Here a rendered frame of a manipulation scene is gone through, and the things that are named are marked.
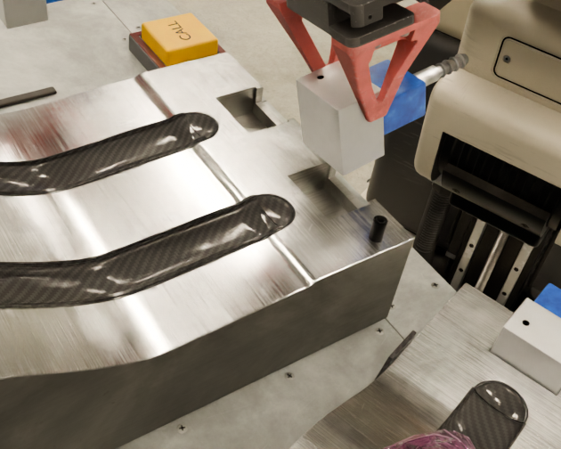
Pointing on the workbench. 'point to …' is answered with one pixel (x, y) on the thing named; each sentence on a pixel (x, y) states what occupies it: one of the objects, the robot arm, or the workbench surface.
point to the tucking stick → (18, 99)
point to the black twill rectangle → (397, 352)
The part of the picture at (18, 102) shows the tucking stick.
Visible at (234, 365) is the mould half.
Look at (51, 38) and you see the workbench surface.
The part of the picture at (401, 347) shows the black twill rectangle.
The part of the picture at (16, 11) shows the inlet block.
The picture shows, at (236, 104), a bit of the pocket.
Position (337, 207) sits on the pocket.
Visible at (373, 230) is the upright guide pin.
